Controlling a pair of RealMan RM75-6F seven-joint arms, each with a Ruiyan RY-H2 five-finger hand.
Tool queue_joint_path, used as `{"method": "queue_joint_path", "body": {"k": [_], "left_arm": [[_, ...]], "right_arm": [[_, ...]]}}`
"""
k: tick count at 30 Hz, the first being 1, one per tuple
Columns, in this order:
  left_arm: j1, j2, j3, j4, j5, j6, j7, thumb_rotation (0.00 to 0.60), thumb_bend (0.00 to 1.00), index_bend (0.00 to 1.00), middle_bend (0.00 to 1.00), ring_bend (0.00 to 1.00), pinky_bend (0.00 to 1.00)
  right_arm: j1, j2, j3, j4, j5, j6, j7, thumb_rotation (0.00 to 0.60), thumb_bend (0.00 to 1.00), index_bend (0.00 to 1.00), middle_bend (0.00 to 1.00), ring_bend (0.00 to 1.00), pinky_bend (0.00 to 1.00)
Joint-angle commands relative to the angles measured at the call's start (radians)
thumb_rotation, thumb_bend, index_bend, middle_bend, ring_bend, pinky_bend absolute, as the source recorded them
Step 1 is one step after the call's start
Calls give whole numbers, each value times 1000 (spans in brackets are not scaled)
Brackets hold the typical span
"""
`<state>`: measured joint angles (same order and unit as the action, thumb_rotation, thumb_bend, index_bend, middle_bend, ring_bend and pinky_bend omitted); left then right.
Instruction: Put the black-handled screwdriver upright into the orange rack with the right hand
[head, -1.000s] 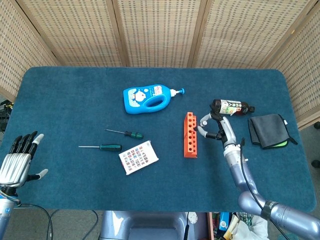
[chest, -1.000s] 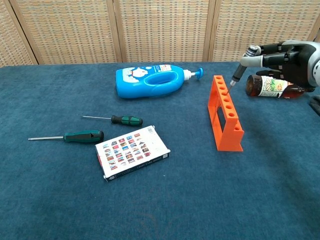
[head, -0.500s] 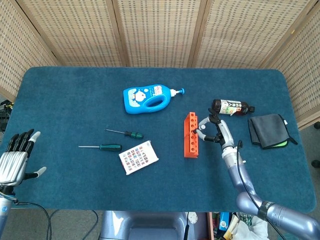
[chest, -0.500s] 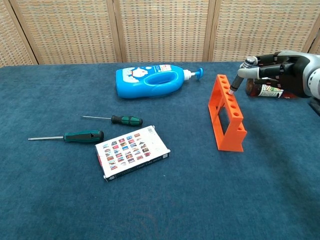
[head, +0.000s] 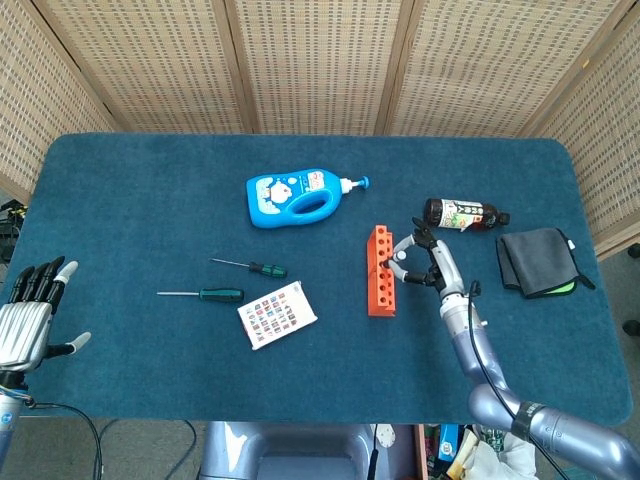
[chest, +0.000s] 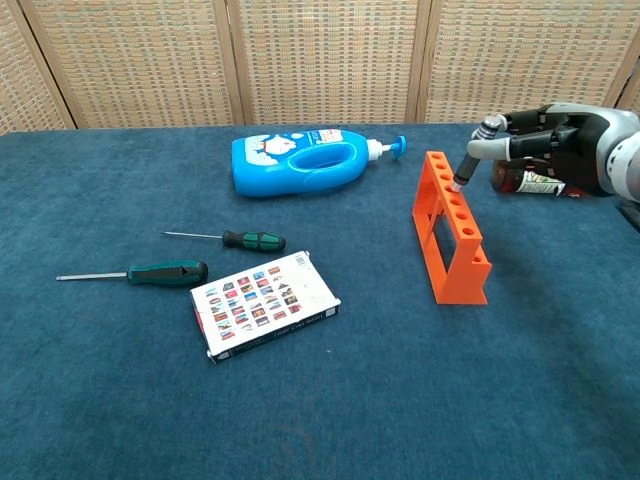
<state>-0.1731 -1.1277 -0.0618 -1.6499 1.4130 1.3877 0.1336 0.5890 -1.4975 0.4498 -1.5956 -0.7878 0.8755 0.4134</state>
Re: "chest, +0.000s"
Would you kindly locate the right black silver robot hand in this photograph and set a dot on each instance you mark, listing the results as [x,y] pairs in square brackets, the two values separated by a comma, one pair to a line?
[575,145]

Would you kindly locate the black silver precision screwdriver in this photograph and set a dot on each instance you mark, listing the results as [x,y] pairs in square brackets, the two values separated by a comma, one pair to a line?
[465,170]

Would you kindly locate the thin green black screwdriver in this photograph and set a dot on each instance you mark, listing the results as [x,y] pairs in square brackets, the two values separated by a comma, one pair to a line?
[255,241]

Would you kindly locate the thick green black screwdriver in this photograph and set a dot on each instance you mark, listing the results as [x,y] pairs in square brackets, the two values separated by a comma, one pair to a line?
[165,273]

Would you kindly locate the dark brown labelled bottle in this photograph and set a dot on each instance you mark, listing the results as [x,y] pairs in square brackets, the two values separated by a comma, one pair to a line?
[510,177]

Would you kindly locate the orange rack with holes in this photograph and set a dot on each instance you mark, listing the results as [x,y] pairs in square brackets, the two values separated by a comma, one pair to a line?
[462,280]

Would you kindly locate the woven bamboo folding screen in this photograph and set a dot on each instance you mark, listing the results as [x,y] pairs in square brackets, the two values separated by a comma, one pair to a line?
[320,60]

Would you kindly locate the blue pump detergent bottle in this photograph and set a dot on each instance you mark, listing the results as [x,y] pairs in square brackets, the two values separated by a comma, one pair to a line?
[265,175]

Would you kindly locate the white box with picture grid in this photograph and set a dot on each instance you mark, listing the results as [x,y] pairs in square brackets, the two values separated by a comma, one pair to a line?
[260,305]

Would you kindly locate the blue carpet table cover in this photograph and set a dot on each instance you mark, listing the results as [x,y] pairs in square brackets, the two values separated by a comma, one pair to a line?
[150,400]

